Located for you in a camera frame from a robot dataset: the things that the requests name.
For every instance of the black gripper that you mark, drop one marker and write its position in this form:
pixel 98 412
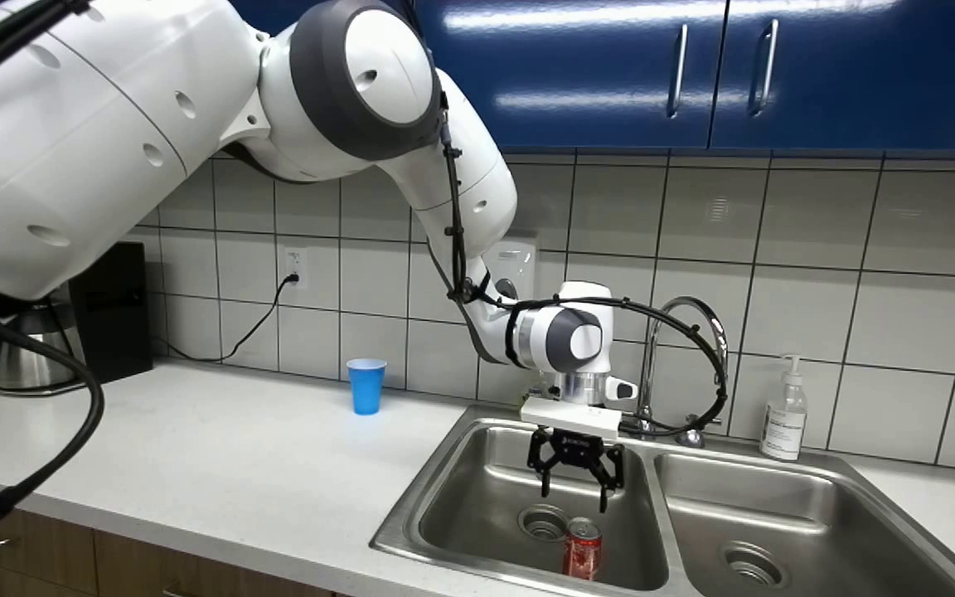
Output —
pixel 570 427

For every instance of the red soda can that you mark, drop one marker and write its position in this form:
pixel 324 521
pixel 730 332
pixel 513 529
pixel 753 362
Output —
pixel 584 547

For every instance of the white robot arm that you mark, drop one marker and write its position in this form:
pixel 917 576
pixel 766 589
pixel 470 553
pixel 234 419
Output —
pixel 91 133

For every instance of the stainless steel double sink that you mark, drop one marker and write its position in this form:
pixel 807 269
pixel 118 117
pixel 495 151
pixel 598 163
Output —
pixel 479 500

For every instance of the chrome sink faucet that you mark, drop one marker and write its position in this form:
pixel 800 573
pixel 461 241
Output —
pixel 646 367

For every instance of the clear soap pump bottle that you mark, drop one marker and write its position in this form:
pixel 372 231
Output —
pixel 784 427

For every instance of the blue plastic cup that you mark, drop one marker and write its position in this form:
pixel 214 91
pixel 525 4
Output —
pixel 367 386

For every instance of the blue upper cabinet door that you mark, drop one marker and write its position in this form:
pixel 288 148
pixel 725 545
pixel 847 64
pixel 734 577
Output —
pixel 566 69
pixel 877 79

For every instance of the black box appliance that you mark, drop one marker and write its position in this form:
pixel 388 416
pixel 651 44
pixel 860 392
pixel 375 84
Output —
pixel 115 316

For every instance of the wooden lower cabinets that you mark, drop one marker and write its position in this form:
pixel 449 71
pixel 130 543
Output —
pixel 46 553

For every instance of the stainless steel kettle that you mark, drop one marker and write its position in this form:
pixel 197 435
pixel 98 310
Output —
pixel 25 361

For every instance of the white wall outlet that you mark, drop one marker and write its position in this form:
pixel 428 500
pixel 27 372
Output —
pixel 293 269

